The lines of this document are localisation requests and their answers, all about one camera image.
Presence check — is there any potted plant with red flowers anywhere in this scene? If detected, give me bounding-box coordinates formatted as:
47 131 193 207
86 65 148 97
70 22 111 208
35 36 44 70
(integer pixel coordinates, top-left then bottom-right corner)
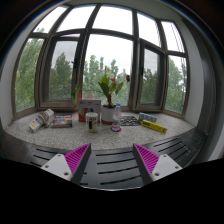
70 65 132 126

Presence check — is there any long yellow box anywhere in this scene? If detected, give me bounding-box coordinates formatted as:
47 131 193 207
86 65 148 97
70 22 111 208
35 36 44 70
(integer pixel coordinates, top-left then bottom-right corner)
141 119 168 134

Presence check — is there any black grid trivet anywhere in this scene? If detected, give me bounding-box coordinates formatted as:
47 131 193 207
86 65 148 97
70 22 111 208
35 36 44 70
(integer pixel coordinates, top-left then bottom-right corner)
119 115 142 127

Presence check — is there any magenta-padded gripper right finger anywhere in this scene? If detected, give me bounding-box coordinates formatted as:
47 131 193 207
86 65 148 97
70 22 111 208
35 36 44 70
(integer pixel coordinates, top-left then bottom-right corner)
132 143 184 186

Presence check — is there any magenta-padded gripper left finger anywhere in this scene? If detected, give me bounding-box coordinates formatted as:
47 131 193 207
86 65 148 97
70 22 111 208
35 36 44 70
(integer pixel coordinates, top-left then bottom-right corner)
41 142 92 186

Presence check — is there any clear blue-capped water bottle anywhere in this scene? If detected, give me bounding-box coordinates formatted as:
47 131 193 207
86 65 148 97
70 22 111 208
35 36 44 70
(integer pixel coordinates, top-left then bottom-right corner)
111 102 123 132

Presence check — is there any brown-framed window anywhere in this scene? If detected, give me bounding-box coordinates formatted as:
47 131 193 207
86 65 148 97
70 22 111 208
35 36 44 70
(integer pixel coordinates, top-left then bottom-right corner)
11 3 191 119

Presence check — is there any white mug with black print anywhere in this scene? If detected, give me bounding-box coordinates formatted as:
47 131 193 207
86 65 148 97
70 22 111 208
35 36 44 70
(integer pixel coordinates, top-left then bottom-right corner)
85 111 100 133

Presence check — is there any red and white carton box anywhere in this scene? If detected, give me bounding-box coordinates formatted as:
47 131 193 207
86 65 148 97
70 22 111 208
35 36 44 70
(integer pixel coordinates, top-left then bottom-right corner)
77 98 102 123

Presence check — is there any blue-green small box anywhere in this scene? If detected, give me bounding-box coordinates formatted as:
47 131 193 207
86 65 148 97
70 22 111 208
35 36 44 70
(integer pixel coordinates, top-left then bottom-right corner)
138 111 158 123

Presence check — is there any colourful book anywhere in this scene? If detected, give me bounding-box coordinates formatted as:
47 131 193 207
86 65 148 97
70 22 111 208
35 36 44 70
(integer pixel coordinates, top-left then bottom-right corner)
50 114 74 129

